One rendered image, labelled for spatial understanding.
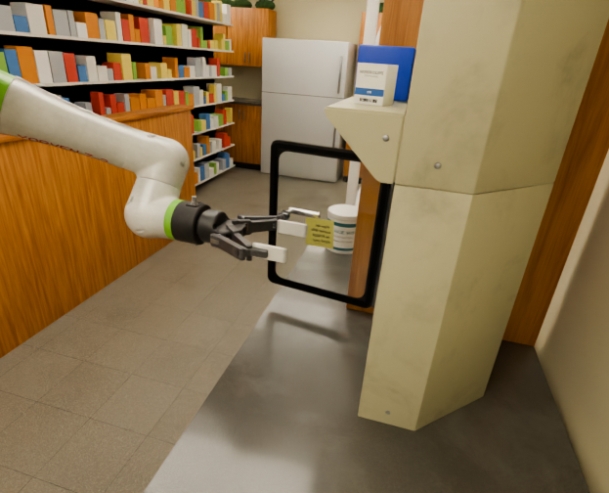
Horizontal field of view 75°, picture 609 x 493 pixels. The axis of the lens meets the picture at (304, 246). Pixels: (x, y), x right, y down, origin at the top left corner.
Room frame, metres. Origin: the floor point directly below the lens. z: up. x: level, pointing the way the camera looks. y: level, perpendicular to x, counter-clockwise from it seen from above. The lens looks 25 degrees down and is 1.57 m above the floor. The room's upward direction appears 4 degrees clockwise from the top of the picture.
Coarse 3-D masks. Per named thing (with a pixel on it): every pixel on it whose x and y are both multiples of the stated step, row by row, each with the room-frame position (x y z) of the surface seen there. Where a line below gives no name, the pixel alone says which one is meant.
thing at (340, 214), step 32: (288, 160) 0.97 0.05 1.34; (320, 160) 0.94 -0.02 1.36; (288, 192) 0.97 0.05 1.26; (320, 192) 0.94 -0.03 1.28; (352, 192) 0.91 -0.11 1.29; (320, 224) 0.94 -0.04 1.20; (352, 224) 0.91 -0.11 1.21; (384, 224) 0.88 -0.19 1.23; (288, 256) 0.97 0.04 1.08; (320, 256) 0.94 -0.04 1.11; (352, 256) 0.90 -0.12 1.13; (320, 288) 0.93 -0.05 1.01; (352, 288) 0.90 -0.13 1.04
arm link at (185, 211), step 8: (192, 200) 0.82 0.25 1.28; (176, 208) 0.81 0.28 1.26; (184, 208) 0.80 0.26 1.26; (192, 208) 0.80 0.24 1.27; (200, 208) 0.81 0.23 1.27; (208, 208) 0.84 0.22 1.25; (176, 216) 0.79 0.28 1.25; (184, 216) 0.79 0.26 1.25; (192, 216) 0.79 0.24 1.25; (200, 216) 0.80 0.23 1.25; (176, 224) 0.79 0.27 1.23; (184, 224) 0.78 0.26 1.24; (192, 224) 0.78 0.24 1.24; (176, 232) 0.79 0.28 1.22; (184, 232) 0.78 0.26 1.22; (192, 232) 0.78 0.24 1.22; (184, 240) 0.79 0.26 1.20; (192, 240) 0.78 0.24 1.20; (200, 240) 0.80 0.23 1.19
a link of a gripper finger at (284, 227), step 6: (282, 222) 0.84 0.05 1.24; (288, 222) 0.83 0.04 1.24; (294, 222) 0.83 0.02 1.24; (282, 228) 0.84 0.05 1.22; (288, 228) 0.83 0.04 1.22; (294, 228) 0.83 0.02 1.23; (300, 228) 0.82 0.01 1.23; (306, 228) 0.82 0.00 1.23; (288, 234) 0.83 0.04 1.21; (294, 234) 0.83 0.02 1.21; (300, 234) 0.82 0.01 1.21; (306, 234) 0.82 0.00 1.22
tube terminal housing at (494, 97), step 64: (448, 0) 0.57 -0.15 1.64; (512, 0) 0.55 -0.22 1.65; (576, 0) 0.61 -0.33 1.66; (448, 64) 0.57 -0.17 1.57; (512, 64) 0.56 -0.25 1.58; (576, 64) 0.63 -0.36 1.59; (448, 128) 0.56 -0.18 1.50; (512, 128) 0.57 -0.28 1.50; (448, 192) 0.56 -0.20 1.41; (512, 192) 0.60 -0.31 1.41; (384, 256) 0.58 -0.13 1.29; (448, 256) 0.55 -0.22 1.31; (512, 256) 0.62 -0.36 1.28; (384, 320) 0.57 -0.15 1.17; (448, 320) 0.56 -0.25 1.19; (384, 384) 0.57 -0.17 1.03; (448, 384) 0.58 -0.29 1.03
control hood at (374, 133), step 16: (336, 112) 0.60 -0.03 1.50; (352, 112) 0.59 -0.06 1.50; (368, 112) 0.59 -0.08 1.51; (384, 112) 0.59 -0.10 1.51; (400, 112) 0.58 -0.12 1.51; (336, 128) 0.60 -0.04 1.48; (352, 128) 0.59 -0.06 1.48; (368, 128) 0.59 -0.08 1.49; (384, 128) 0.58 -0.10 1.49; (400, 128) 0.58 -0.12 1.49; (352, 144) 0.59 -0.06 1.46; (368, 144) 0.59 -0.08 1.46; (384, 144) 0.58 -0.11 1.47; (400, 144) 0.58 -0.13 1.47; (368, 160) 0.59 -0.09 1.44; (384, 160) 0.58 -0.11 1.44; (384, 176) 0.58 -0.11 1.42
